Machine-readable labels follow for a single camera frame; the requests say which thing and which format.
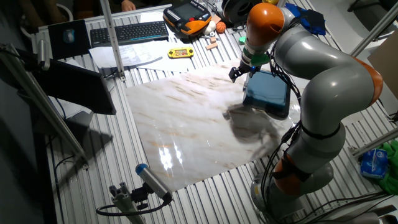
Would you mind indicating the green printed wrist adapter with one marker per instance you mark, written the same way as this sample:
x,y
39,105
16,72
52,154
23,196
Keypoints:
x,y
259,59

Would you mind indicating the plain white paper sheet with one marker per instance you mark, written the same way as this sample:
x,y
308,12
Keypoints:
x,y
174,63

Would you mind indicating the bare person hand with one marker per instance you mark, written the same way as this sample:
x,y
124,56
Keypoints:
x,y
128,5

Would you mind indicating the green fabric bundle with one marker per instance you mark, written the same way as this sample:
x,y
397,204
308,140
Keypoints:
x,y
391,174

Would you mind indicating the blue cloth bag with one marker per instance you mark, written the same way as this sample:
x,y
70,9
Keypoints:
x,y
311,20

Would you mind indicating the black computer keyboard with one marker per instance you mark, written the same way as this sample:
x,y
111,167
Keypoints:
x,y
130,32

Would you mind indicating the brown cardboard sheet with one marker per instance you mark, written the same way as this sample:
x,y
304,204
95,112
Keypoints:
x,y
385,65

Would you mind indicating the silver camera with blue cap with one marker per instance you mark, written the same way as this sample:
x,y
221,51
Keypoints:
x,y
152,180

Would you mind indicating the beige cardboard block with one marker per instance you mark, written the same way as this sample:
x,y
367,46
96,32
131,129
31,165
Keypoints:
x,y
216,18

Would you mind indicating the blue tissue packet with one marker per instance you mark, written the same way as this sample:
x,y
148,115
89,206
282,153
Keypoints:
x,y
374,163

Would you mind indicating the aluminium frame post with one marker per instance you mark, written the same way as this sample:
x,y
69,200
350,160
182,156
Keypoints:
x,y
112,37
281,2
40,102
373,31
373,143

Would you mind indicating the small wooden block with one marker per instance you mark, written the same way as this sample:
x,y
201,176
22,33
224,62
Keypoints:
x,y
213,40

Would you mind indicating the small green plastic object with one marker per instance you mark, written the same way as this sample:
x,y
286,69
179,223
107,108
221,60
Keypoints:
x,y
242,40

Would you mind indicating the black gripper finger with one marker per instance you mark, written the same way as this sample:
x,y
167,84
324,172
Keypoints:
x,y
232,76
239,71

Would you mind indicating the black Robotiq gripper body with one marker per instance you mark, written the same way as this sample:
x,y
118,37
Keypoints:
x,y
249,68

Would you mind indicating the black mouse pad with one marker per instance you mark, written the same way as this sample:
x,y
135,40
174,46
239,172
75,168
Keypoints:
x,y
57,46

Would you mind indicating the tiny soccer ball toy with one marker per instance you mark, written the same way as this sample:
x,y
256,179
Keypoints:
x,y
211,33

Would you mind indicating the white marble pattern mat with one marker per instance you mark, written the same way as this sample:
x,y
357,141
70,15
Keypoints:
x,y
186,124

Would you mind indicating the long wooden block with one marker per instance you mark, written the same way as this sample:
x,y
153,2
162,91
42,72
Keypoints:
x,y
212,46

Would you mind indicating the yellow handheld game console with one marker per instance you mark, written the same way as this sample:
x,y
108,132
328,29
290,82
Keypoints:
x,y
181,53

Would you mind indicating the gold foil bag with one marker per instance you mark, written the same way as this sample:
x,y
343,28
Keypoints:
x,y
270,2

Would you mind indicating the black monitor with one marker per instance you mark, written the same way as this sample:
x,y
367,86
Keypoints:
x,y
74,87

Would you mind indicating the grey aluminium profile mount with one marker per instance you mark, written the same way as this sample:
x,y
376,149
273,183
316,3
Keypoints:
x,y
124,202

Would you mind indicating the printed paper sheet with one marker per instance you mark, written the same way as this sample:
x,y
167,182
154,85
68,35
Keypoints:
x,y
136,54

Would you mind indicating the orange mini basketball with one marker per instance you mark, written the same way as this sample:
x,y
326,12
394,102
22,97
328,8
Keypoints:
x,y
220,27

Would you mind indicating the grey computer mouse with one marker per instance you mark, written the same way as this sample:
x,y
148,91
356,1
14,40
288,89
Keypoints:
x,y
68,35

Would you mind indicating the orange black teach pendant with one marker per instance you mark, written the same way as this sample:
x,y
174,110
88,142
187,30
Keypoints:
x,y
186,15

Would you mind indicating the silver depth camera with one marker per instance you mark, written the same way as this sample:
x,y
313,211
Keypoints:
x,y
43,54

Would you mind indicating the blue drawer box housing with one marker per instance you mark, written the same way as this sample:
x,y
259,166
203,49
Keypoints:
x,y
265,88

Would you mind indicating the black office chair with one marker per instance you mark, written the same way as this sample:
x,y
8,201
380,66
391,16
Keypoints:
x,y
373,4

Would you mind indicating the black filament spool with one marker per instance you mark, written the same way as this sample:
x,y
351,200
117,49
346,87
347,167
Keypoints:
x,y
236,12

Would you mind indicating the white round chair rim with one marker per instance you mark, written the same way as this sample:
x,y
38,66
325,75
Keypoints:
x,y
66,11

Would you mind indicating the white ball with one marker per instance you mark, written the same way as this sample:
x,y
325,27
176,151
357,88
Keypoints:
x,y
209,28

